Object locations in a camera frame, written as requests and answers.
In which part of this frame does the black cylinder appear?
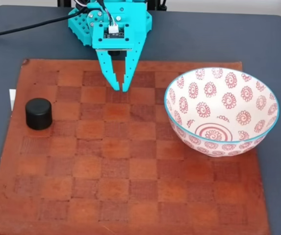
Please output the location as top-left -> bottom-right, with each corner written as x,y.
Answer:
25,97 -> 53,130

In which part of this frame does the brown leather chessboard mat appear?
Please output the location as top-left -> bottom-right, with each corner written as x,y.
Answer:
0,58 -> 271,235

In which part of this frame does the white paper piece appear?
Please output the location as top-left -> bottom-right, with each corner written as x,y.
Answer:
9,89 -> 17,111

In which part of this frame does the white bowl with red flowers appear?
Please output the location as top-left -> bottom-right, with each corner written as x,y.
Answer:
164,67 -> 280,158

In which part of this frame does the black camera cable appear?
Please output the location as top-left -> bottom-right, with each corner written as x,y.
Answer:
97,0 -> 118,34

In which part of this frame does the black power cable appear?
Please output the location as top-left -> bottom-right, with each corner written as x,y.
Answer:
0,0 -> 88,40

